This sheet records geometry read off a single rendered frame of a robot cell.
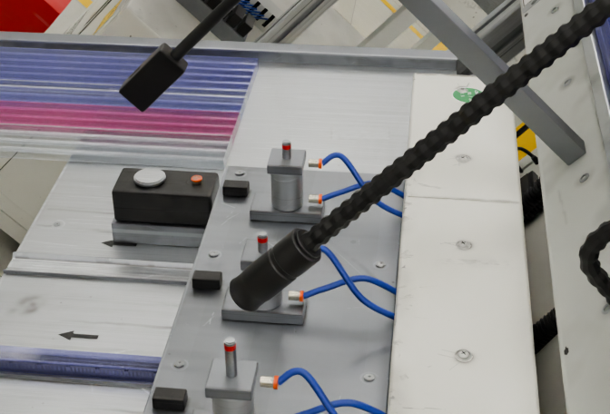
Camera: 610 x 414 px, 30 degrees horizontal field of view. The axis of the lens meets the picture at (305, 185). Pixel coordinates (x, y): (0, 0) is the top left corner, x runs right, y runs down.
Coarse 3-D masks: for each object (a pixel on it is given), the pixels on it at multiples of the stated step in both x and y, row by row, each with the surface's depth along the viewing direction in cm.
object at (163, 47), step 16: (160, 48) 73; (144, 64) 73; (160, 64) 73; (176, 64) 73; (128, 80) 74; (144, 80) 74; (160, 80) 74; (176, 80) 74; (128, 96) 75; (144, 96) 75
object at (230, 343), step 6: (228, 342) 57; (234, 342) 57; (228, 348) 57; (234, 348) 57; (228, 354) 57; (234, 354) 58; (228, 360) 58; (234, 360) 58; (228, 366) 58; (234, 366) 58; (228, 372) 58; (234, 372) 58
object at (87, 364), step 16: (0, 352) 74; (16, 352) 74; (32, 352) 74; (48, 352) 74; (64, 352) 74; (80, 352) 74; (96, 352) 74; (0, 368) 74; (16, 368) 74; (32, 368) 74; (48, 368) 74; (64, 368) 74; (80, 368) 73; (96, 368) 73; (112, 368) 73; (128, 368) 73; (144, 368) 73
